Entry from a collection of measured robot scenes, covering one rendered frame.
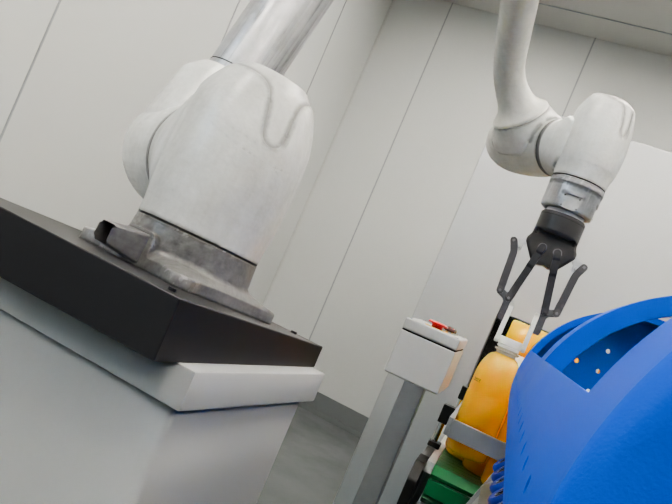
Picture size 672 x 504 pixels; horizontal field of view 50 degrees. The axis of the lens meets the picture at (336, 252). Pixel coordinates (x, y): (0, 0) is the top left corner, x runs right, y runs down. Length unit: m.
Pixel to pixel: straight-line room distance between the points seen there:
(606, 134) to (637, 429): 1.06
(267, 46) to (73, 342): 0.52
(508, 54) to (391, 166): 4.51
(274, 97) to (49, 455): 0.44
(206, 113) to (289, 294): 5.06
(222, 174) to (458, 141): 4.93
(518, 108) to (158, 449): 0.89
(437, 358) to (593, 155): 0.41
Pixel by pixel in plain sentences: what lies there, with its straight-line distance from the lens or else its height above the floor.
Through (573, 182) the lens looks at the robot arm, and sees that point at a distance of 1.22.
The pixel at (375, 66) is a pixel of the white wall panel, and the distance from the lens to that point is 6.09.
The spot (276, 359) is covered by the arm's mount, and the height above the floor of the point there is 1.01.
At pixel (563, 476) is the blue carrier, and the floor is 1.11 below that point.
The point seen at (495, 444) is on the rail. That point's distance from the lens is 1.21.
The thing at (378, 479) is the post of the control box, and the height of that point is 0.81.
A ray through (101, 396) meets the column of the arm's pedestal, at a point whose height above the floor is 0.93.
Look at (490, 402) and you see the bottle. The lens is 1.21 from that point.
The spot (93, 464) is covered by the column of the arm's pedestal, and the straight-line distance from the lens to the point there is 0.74.
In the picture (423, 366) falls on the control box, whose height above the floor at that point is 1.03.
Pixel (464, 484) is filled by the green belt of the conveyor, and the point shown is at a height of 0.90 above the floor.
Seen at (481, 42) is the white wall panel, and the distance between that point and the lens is 5.94.
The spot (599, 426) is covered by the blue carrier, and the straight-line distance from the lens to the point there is 0.21.
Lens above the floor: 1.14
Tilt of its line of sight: 1 degrees up
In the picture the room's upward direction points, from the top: 23 degrees clockwise
